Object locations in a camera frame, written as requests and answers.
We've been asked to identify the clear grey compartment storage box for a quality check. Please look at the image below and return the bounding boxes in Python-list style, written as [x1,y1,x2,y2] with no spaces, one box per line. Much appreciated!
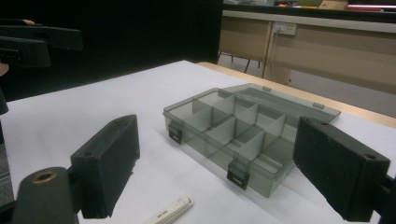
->
[162,82,342,199]

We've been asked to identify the long beige wooden counter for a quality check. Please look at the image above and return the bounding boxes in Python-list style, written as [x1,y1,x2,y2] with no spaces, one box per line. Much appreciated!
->
[218,8,396,95]

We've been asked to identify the white table cover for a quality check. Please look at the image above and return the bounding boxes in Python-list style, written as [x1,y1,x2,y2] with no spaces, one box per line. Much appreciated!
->
[0,60,396,224]

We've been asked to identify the white cable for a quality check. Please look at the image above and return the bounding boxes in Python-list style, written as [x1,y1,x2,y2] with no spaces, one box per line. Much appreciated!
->
[262,29,278,77]

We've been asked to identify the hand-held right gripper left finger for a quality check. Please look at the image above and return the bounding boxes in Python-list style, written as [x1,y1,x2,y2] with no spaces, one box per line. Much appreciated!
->
[70,114,141,219]

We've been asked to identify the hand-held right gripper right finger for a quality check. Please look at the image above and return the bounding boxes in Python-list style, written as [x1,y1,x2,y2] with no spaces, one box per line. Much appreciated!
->
[292,116,391,223]

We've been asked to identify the dark metal chair legs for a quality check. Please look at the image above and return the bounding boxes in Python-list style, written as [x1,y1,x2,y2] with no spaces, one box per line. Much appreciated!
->
[218,50,262,75]

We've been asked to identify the brown cardboard box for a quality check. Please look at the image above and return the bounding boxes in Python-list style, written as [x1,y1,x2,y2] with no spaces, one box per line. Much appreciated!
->
[317,0,349,10]

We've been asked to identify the white wall socket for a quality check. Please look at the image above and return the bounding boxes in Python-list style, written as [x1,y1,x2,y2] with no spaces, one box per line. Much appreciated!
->
[273,21,297,36]

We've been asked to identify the small cream white stick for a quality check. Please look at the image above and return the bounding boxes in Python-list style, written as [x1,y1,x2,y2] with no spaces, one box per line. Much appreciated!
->
[142,194,194,224]

